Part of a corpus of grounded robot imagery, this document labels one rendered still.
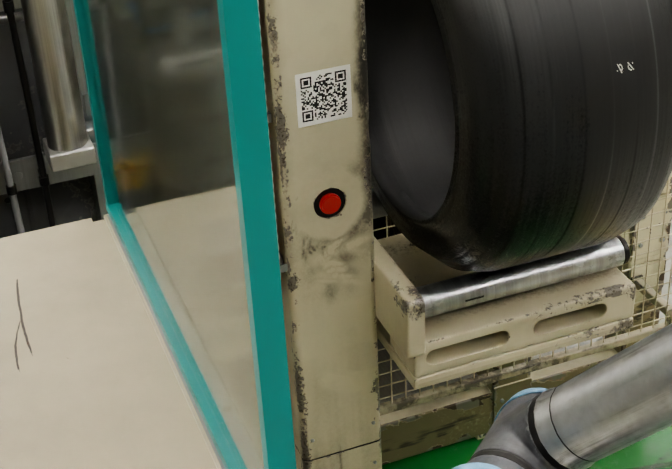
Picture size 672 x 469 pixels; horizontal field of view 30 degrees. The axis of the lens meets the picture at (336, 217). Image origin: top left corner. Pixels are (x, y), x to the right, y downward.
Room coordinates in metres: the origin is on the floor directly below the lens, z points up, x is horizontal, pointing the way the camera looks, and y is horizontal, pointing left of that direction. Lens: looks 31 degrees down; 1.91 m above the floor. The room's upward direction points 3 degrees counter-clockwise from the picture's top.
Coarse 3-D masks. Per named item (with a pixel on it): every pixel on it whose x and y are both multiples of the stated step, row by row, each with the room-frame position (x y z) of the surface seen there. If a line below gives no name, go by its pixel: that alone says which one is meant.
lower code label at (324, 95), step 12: (312, 72) 1.46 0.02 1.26; (324, 72) 1.46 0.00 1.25; (336, 72) 1.47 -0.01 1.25; (348, 72) 1.47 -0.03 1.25; (300, 84) 1.45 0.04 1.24; (312, 84) 1.46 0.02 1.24; (324, 84) 1.46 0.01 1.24; (336, 84) 1.47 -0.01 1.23; (348, 84) 1.47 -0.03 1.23; (300, 96) 1.45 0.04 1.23; (312, 96) 1.46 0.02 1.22; (324, 96) 1.46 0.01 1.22; (336, 96) 1.47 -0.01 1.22; (348, 96) 1.47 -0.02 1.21; (300, 108) 1.45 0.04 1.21; (312, 108) 1.45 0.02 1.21; (324, 108) 1.46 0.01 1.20; (336, 108) 1.47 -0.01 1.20; (348, 108) 1.47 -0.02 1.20; (300, 120) 1.45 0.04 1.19; (312, 120) 1.45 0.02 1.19; (324, 120) 1.46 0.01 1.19
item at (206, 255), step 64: (128, 0) 0.87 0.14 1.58; (192, 0) 0.68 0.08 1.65; (256, 0) 0.60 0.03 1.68; (128, 64) 0.91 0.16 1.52; (192, 64) 0.70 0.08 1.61; (256, 64) 0.60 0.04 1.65; (128, 128) 0.95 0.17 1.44; (192, 128) 0.72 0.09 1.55; (256, 128) 0.60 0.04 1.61; (128, 192) 1.00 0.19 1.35; (192, 192) 0.74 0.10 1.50; (256, 192) 0.60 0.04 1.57; (128, 256) 1.02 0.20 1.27; (192, 256) 0.77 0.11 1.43; (256, 256) 0.60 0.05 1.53; (192, 320) 0.80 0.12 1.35; (256, 320) 0.59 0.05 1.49; (192, 384) 0.80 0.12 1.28; (256, 384) 0.60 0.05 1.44; (256, 448) 0.64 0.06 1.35
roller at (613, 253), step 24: (624, 240) 1.55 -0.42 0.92; (528, 264) 1.49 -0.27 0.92; (552, 264) 1.50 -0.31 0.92; (576, 264) 1.51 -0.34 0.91; (600, 264) 1.52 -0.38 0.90; (432, 288) 1.45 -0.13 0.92; (456, 288) 1.45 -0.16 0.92; (480, 288) 1.45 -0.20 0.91; (504, 288) 1.46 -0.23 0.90; (528, 288) 1.48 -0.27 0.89; (432, 312) 1.43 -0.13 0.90
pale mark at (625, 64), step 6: (618, 60) 1.37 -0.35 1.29; (624, 60) 1.38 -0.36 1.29; (630, 60) 1.38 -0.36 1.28; (618, 66) 1.37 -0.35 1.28; (624, 66) 1.37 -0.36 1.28; (630, 66) 1.38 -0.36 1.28; (636, 66) 1.38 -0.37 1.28; (618, 72) 1.37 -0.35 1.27; (624, 72) 1.37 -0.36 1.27; (630, 72) 1.38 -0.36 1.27; (636, 72) 1.38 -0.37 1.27; (618, 78) 1.37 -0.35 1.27
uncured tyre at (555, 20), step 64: (384, 0) 1.88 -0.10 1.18; (448, 0) 1.42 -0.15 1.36; (512, 0) 1.38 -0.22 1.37; (576, 0) 1.40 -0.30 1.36; (640, 0) 1.42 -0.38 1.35; (384, 64) 1.86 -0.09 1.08; (448, 64) 1.41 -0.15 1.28; (512, 64) 1.35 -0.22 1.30; (576, 64) 1.36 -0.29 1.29; (640, 64) 1.38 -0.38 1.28; (384, 128) 1.79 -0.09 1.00; (448, 128) 1.82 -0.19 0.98; (512, 128) 1.33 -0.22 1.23; (576, 128) 1.34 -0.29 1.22; (640, 128) 1.37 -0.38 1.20; (384, 192) 1.62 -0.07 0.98; (448, 192) 1.41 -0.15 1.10; (512, 192) 1.33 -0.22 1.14; (576, 192) 1.35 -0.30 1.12; (640, 192) 1.39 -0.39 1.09; (448, 256) 1.44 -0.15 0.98; (512, 256) 1.38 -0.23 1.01
